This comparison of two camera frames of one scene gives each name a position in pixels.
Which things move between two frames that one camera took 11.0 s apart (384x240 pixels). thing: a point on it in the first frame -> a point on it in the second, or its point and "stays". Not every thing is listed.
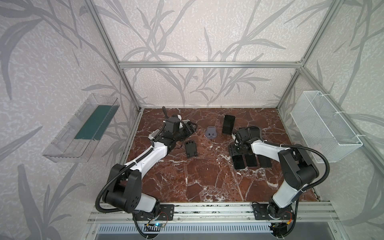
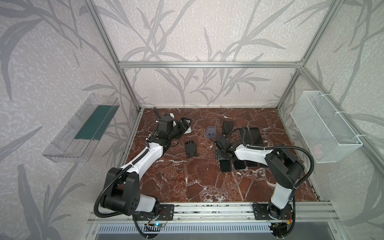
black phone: (238, 162) stays
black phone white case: (251, 161) stays
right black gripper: (240, 149) -> (220, 151)
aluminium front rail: (217, 213) stays
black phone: (228, 124) -> (225, 165)
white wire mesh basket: (322, 128) stays
